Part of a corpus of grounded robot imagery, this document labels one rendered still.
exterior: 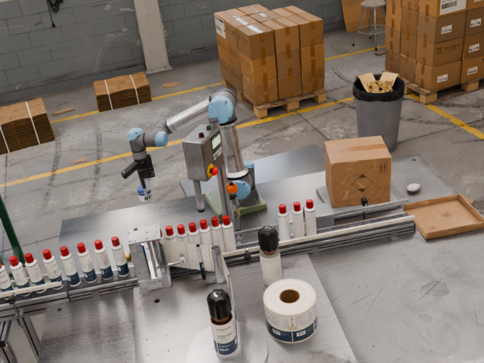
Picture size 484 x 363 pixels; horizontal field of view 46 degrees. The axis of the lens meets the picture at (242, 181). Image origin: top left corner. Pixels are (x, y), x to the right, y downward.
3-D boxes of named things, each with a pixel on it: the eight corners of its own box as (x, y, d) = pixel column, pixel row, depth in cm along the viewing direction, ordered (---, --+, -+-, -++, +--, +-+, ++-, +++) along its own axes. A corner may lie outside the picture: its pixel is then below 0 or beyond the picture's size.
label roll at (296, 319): (320, 341, 214) (318, 313, 206) (266, 344, 215) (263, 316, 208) (315, 304, 231) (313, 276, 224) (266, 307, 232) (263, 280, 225)
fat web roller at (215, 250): (216, 286, 247) (210, 252, 237) (214, 279, 251) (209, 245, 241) (226, 284, 247) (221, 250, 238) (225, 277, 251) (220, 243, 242)
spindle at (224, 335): (217, 362, 209) (206, 305, 194) (213, 344, 217) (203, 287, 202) (240, 357, 210) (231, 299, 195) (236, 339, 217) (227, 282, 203)
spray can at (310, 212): (307, 240, 268) (305, 204, 257) (305, 234, 272) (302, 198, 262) (318, 238, 268) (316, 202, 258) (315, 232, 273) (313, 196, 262)
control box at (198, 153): (188, 179, 248) (181, 140, 238) (206, 160, 261) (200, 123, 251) (208, 182, 244) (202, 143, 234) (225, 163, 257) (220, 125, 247)
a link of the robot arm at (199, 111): (232, 79, 283) (153, 119, 299) (229, 86, 273) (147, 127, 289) (243, 99, 287) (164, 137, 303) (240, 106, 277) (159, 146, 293)
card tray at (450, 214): (426, 240, 266) (426, 232, 264) (402, 210, 289) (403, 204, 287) (485, 227, 269) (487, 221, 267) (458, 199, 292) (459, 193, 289)
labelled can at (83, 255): (86, 284, 257) (73, 248, 247) (86, 277, 262) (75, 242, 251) (97, 282, 258) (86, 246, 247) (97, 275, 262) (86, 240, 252)
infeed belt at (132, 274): (69, 297, 257) (67, 290, 255) (70, 285, 264) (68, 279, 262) (413, 228, 273) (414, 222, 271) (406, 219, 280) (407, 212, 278)
